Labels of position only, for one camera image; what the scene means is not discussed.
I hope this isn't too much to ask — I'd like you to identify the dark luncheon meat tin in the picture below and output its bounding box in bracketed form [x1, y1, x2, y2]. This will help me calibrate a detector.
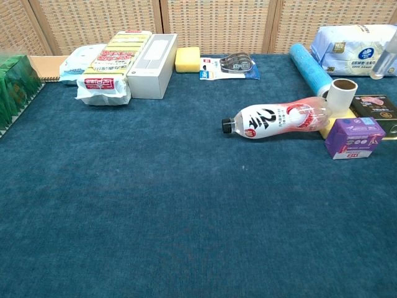
[349, 94, 397, 141]

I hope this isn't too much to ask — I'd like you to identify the long white cardboard box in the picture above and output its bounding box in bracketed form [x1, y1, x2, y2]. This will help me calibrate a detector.
[127, 33, 179, 101]

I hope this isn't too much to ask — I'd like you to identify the woven wooden folding screen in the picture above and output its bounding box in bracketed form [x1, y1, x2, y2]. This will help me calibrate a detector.
[0, 0, 397, 56]

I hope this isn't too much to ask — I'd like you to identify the flat yellow sponge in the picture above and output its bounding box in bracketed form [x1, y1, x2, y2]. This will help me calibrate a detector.
[319, 107, 357, 140]

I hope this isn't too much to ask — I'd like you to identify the thick yellow sponge block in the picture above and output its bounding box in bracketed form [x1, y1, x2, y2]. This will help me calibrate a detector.
[174, 46, 202, 74]

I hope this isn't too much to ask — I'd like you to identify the yellow red sponge pack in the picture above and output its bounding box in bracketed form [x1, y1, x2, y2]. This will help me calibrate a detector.
[75, 30, 153, 106]

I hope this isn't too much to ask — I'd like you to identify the clear plastic tube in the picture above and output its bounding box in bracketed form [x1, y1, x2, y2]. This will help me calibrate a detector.
[370, 30, 397, 80]

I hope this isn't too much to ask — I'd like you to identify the green patterned box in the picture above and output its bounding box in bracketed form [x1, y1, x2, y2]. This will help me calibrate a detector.
[0, 54, 46, 139]

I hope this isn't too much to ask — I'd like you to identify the white paper roll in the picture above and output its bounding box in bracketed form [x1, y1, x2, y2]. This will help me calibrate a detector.
[327, 78, 360, 116]

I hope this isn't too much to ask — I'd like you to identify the correction tape blister pack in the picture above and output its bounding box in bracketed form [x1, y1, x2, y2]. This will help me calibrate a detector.
[199, 52, 261, 81]

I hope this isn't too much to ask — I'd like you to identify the white blue tissue pack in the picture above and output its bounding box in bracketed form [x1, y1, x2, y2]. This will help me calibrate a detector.
[310, 24, 397, 78]

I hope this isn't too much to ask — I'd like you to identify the white blue plastic pouch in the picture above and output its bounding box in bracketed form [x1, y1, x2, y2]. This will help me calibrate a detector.
[58, 43, 108, 85]

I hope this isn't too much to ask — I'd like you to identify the blue carpet table cover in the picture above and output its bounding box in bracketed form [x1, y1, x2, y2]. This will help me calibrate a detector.
[0, 54, 397, 298]

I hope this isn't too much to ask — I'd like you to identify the plastic bottle white red label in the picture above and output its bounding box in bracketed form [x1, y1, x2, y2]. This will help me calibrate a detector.
[221, 96, 333, 140]

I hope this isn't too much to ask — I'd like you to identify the purple carton box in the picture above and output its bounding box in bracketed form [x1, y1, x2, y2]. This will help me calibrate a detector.
[324, 116, 386, 160]

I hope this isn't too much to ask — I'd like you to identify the blue plastic bag roll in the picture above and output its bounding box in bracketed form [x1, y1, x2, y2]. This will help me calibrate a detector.
[288, 42, 334, 99]

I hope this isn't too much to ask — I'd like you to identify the brown spiral notebook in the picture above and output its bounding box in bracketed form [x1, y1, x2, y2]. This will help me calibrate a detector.
[29, 55, 69, 83]

